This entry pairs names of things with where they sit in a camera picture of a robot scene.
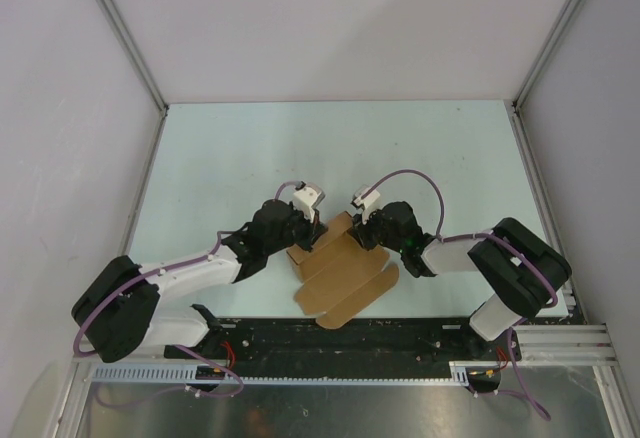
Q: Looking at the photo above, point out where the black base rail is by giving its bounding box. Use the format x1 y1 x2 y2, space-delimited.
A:
195 318 521 380

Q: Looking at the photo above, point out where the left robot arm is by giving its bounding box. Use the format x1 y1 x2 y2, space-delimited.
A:
71 199 327 363

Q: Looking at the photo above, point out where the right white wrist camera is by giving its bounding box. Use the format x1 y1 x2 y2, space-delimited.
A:
351 185 381 224

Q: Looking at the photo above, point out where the grey slotted cable duct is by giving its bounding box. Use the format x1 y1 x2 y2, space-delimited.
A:
91 363 469 387

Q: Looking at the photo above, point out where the aluminium frame rail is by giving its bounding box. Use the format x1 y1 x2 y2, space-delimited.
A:
72 323 615 364

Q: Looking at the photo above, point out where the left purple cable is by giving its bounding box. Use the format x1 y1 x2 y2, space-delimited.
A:
73 180 306 409

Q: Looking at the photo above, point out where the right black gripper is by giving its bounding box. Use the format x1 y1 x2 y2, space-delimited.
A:
347 204 404 254

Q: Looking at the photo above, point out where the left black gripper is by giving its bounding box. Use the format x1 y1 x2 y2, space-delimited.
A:
265 203 328 256

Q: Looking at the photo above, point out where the brown cardboard box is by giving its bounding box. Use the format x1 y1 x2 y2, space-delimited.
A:
286 211 400 330

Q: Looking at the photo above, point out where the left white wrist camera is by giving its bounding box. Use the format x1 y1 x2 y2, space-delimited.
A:
291 182 325 222

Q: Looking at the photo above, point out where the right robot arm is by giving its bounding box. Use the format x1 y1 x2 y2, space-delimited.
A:
349 198 572 359

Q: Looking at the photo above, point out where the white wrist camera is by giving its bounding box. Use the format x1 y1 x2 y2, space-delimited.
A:
351 185 381 224
291 182 325 222

